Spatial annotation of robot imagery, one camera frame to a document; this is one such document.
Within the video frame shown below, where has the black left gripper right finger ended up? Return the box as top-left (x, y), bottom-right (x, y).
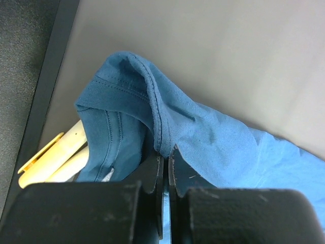
top-left (168, 149), bottom-right (319, 243)

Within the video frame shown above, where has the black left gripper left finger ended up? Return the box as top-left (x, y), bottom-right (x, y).
top-left (1, 152), bottom-right (164, 243)

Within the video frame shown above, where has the blue t shirt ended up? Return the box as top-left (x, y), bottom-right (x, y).
top-left (75, 51), bottom-right (324, 223)

